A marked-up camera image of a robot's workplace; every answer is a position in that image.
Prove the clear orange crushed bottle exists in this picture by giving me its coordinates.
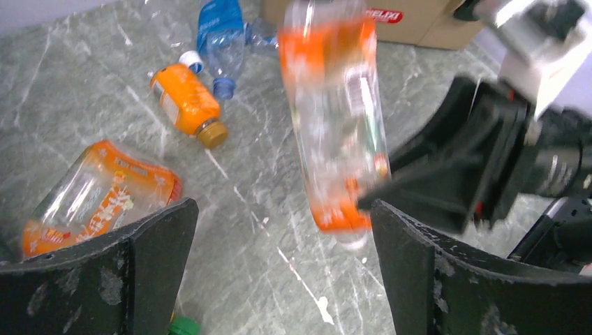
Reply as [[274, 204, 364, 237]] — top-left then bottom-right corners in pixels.
[[21, 140, 182, 259]]

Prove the blue label water bottle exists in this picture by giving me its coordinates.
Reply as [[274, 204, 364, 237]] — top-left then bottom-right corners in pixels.
[[196, 0, 278, 101]]

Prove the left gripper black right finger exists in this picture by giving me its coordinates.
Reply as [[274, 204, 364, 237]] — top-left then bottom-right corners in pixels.
[[371, 201, 591, 334]]

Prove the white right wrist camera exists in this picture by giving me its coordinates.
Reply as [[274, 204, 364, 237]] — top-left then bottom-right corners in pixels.
[[453, 0, 591, 118]]

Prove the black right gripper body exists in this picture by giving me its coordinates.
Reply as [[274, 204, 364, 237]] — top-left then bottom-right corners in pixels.
[[476, 103, 592, 274]]

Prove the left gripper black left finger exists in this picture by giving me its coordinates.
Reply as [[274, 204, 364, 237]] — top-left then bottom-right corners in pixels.
[[1, 198, 199, 334]]

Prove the small orange juice bottle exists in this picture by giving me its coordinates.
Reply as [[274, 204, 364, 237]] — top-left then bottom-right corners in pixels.
[[150, 64, 228, 149]]

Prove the clear orange-label bottle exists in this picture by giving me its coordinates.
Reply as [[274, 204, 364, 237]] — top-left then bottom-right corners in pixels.
[[278, 1, 391, 251]]

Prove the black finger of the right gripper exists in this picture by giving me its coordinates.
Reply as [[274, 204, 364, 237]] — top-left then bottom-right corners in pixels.
[[357, 76, 530, 233]]

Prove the green plastic bottle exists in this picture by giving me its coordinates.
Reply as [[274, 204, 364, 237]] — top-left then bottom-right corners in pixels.
[[168, 316, 201, 335]]

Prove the tan plastic toolbox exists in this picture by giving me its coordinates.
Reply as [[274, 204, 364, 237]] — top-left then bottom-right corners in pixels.
[[261, 0, 487, 51]]

